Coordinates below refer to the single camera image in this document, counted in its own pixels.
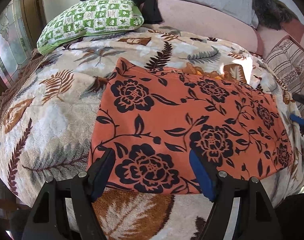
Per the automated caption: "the orange floral garment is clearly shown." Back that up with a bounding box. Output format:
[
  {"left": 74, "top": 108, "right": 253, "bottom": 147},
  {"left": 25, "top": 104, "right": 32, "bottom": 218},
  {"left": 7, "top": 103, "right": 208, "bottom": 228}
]
[{"left": 88, "top": 57, "right": 294, "bottom": 194}]

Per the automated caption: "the striped bed sheet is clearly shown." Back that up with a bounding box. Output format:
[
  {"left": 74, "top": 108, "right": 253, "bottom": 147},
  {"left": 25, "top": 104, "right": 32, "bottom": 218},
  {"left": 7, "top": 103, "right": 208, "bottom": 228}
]
[{"left": 264, "top": 36, "right": 304, "bottom": 120}]

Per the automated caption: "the pink headboard cushion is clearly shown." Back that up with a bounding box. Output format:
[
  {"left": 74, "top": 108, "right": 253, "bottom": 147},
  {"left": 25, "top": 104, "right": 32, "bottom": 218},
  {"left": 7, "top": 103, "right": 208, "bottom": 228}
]
[{"left": 281, "top": 19, "right": 304, "bottom": 49}]

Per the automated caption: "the dark furry garment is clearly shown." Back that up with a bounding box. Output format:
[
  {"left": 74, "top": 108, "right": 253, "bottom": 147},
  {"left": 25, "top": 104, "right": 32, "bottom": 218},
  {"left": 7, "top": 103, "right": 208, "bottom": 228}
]
[{"left": 253, "top": 0, "right": 298, "bottom": 30}]

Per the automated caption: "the leaf pattern fleece blanket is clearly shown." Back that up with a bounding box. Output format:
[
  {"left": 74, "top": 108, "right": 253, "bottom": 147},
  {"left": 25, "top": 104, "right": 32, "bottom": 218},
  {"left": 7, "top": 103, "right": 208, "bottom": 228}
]
[{"left": 0, "top": 27, "right": 304, "bottom": 239}]

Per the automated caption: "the pink bolster cushion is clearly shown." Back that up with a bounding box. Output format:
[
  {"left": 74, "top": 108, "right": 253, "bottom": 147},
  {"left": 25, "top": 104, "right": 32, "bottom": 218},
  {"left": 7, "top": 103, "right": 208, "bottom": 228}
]
[{"left": 139, "top": 0, "right": 285, "bottom": 59}]

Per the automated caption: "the stained glass window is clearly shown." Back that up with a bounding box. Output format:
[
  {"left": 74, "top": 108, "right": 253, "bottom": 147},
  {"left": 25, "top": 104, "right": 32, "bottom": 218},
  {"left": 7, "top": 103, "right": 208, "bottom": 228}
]
[{"left": 0, "top": 0, "right": 33, "bottom": 88}]

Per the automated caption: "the green white patterned pillow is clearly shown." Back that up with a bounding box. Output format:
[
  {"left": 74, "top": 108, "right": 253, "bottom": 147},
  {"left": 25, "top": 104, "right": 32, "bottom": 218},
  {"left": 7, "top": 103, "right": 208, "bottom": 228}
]
[{"left": 37, "top": 0, "right": 144, "bottom": 55}]

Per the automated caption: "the wooden door frame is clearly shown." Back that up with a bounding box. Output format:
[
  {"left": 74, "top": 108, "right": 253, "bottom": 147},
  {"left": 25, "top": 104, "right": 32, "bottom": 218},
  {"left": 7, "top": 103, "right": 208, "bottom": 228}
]
[{"left": 20, "top": 0, "right": 46, "bottom": 49}]

